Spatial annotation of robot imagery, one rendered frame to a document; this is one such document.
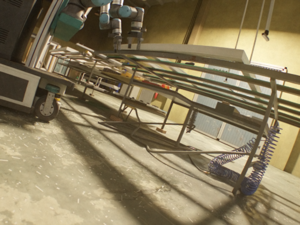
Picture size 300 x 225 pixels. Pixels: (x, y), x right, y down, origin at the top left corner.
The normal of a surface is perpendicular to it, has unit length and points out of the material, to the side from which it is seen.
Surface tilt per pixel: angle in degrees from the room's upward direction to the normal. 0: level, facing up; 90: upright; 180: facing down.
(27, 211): 0
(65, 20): 90
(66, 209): 0
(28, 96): 90
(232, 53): 90
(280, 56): 90
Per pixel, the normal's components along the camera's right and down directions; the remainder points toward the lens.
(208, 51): -0.69, -0.22
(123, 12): -0.53, 0.30
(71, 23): 0.52, 0.27
